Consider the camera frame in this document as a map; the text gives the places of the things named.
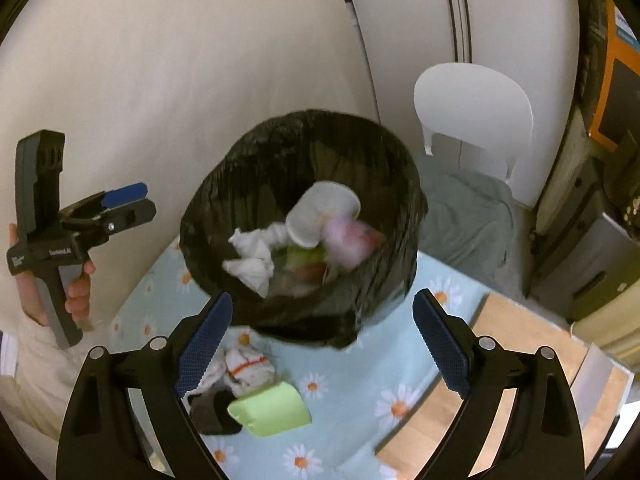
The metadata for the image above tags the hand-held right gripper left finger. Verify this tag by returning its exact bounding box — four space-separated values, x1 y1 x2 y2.
56 291 234 480

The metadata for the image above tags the daisy print tablecloth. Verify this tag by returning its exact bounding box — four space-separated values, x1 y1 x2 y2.
107 235 501 480

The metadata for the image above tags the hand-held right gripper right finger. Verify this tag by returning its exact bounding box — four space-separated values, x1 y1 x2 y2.
412 288 586 480

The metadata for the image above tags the grey green cushion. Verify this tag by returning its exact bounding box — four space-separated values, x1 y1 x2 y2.
417 157 516 266

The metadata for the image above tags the white sock with orange stripe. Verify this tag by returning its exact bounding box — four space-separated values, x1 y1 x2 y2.
220 345 276 397

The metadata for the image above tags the green wrapper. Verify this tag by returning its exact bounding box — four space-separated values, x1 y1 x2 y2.
285 246 328 269

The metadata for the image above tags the white tissue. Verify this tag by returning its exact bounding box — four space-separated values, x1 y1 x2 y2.
222 224 288 297

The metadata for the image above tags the wooden cutting board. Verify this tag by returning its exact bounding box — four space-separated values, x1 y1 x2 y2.
375 292 631 476

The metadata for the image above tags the white wardrobe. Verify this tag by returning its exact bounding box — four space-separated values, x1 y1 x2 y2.
340 0 581 206

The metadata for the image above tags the bin with black bag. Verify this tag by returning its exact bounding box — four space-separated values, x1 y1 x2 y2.
179 109 430 350

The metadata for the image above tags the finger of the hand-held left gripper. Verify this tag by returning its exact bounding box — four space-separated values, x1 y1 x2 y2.
60 182 148 223
75 199 157 250

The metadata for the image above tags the person's left hand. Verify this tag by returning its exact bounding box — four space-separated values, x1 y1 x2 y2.
7 224 97 327

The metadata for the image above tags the colourful snack packet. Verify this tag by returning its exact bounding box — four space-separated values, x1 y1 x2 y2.
325 217 386 266

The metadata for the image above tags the orange cardboard box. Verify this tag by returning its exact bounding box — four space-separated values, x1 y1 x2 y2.
587 0 640 151

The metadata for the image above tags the white paper cup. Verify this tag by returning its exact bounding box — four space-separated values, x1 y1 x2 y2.
286 181 362 250

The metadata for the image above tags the white plastic chair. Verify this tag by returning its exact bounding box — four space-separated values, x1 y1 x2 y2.
413 62 533 186

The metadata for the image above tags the cleaver with black handle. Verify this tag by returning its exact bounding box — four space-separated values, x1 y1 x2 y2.
570 342 628 411

